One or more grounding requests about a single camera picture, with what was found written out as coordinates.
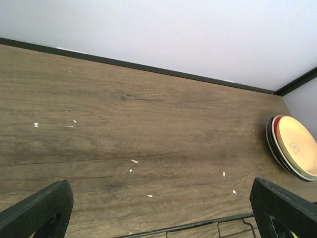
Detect black wire dish rack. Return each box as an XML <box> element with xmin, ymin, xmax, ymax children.
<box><xmin>119</xmin><ymin>213</ymin><xmax>258</xmax><ymax>238</ymax></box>

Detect yellow orange plate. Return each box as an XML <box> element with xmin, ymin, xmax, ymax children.
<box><xmin>276</xmin><ymin>116</ymin><xmax>317</xmax><ymax>177</ymax></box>

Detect red teal patterned plate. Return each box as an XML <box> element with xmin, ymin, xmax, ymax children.
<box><xmin>270</xmin><ymin>115</ymin><xmax>317</xmax><ymax>179</ymax></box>

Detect black rimmed cream plate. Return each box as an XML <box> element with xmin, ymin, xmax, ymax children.
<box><xmin>265</xmin><ymin>116</ymin><xmax>317</xmax><ymax>181</ymax></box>

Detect black aluminium frame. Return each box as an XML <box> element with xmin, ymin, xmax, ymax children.
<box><xmin>0</xmin><ymin>38</ymin><xmax>317</xmax><ymax>96</ymax></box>

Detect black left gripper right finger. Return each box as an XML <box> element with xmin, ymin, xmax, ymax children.
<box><xmin>250</xmin><ymin>178</ymin><xmax>317</xmax><ymax>238</ymax></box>

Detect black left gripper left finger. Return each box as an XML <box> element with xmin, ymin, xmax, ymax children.
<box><xmin>0</xmin><ymin>180</ymin><xmax>74</xmax><ymax>238</ymax></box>

